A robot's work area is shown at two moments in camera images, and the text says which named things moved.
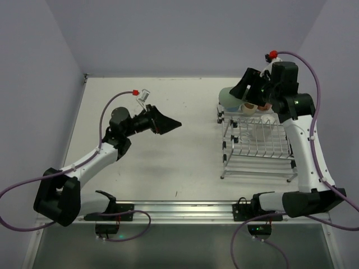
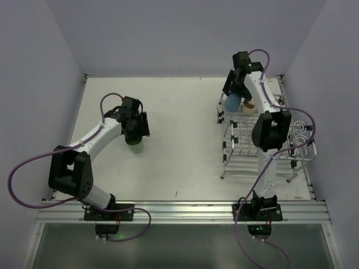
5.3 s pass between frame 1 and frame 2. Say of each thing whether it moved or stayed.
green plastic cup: moved
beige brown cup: stayed
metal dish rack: stayed
